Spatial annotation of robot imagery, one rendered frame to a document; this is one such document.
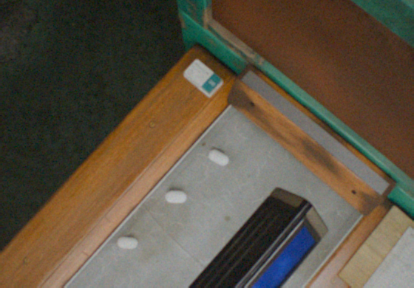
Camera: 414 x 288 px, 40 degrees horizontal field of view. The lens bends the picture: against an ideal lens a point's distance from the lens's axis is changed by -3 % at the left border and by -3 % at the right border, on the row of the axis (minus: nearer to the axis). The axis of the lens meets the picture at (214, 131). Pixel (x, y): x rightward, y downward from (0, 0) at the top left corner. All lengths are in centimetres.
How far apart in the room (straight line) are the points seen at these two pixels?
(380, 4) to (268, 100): 39
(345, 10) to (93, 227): 57
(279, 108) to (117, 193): 31
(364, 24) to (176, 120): 46
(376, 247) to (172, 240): 34
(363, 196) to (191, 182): 29
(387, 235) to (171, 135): 40
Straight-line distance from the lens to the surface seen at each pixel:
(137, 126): 101
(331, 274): 98
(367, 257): 98
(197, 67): 101
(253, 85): 92
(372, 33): 64
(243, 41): 93
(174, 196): 98
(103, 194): 100
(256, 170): 101
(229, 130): 102
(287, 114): 91
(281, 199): 66
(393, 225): 99
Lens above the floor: 173
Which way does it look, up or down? 75 degrees down
